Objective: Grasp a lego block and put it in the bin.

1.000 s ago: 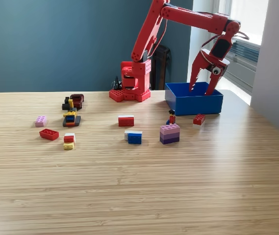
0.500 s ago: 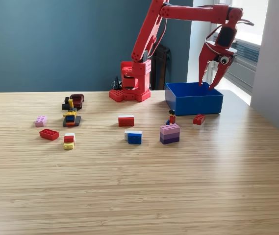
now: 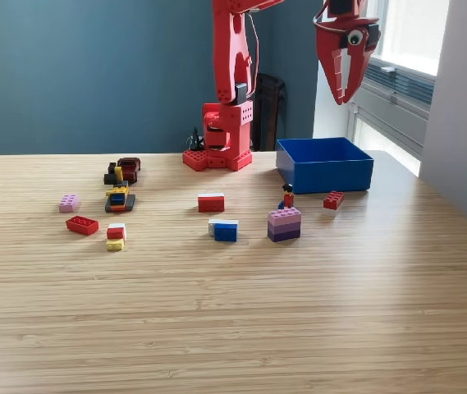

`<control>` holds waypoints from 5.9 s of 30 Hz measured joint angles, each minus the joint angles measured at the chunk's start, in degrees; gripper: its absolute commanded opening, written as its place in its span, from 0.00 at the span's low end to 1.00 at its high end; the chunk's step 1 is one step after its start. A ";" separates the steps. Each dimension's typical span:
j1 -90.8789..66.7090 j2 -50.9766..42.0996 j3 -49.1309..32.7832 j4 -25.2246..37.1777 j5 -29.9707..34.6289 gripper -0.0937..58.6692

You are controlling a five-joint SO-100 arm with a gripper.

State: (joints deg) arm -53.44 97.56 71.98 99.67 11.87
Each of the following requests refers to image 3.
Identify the blue plastic bin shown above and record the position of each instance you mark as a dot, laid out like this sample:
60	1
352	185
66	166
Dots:
331	176

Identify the white window frame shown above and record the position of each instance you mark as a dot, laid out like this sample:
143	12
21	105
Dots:
413	33

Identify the pink lego brick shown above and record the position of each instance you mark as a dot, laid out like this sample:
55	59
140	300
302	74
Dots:
69	204

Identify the yellow black toy digger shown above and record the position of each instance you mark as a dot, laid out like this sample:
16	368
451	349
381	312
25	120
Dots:
120	201

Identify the blue and white brick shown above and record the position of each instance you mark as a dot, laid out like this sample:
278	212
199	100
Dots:
225	233

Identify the red lego toy figure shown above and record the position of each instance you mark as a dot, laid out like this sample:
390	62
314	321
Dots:
288	199

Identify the dark red toy car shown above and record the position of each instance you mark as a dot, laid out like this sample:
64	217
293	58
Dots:
129	168

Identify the pink purple brick stack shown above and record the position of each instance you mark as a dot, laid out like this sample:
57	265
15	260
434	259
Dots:
284	225

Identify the red and white brick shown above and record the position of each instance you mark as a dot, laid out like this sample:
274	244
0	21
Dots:
211	204

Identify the red lego brick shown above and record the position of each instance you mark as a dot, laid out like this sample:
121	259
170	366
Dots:
82	225

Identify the white red yellow brick stack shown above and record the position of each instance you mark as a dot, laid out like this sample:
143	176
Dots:
115	234

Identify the grey window vent grille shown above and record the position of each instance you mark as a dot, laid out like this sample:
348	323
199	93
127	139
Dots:
413	84

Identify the red brick on white brick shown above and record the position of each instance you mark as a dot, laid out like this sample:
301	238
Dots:
333	200

